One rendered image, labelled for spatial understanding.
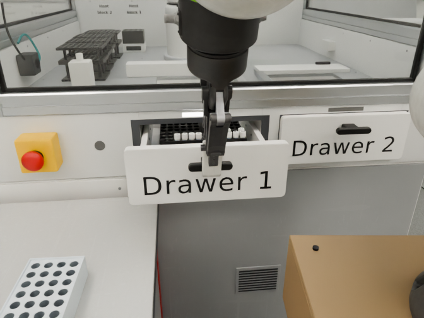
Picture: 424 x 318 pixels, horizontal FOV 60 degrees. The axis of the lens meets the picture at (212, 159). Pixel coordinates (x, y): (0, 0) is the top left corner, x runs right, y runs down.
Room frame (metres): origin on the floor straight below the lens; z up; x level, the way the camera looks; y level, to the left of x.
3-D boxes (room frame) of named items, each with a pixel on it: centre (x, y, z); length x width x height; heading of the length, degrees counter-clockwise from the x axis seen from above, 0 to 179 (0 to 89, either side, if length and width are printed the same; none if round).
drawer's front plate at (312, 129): (0.76, -0.29, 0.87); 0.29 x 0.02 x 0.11; 96
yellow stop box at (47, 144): (0.67, 0.35, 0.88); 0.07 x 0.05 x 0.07; 96
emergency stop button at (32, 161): (0.64, 0.34, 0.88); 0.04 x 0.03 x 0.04; 96
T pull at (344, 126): (0.73, -0.29, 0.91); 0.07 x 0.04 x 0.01; 96
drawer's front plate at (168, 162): (0.59, 0.01, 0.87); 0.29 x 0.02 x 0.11; 96
